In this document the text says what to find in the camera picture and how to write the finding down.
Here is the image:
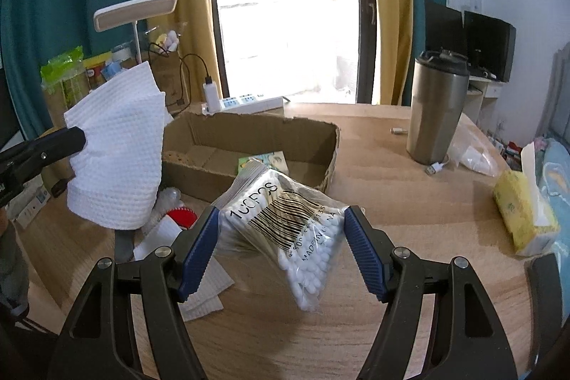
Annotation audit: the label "yellow tissue pack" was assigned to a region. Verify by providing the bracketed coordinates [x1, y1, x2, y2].
[493, 142, 560, 257]

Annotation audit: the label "white paper towel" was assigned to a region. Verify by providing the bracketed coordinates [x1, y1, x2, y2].
[64, 62, 173, 230]

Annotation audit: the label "black monitor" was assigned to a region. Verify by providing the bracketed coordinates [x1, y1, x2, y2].
[464, 11, 517, 83]

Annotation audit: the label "cartoon tissue pack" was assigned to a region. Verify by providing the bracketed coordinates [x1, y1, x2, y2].
[238, 150, 289, 175]

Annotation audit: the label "green snack bag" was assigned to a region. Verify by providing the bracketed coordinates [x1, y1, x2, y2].
[40, 46, 90, 127]

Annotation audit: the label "cardboard box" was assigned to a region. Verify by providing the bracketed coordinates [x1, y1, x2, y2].
[161, 111, 340, 203]

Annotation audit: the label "white desk lamp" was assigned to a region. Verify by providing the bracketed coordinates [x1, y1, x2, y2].
[93, 0, 178, 64]

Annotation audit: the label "white charger with cable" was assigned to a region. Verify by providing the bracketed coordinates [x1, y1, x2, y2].
[149, 40, 222, 115]

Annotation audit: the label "red round object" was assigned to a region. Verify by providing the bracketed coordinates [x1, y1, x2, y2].
[166, 206, 198, 229]

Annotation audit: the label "clear plastic bag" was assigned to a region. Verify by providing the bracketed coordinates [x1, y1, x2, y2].
[447, 116, 501, 177]

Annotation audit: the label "white power strip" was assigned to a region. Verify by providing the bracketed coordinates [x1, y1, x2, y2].
[219, 94, 285, 115]

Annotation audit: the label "cotton swab bag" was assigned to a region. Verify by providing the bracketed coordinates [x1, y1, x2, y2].
[213, 160, 348, 312]

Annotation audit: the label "white usb cable plug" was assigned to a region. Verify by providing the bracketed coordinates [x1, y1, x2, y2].
[424, 156, 449, 176]

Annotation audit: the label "steel travel tumbler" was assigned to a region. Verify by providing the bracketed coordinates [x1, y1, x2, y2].
[407, 50, 470, 165]

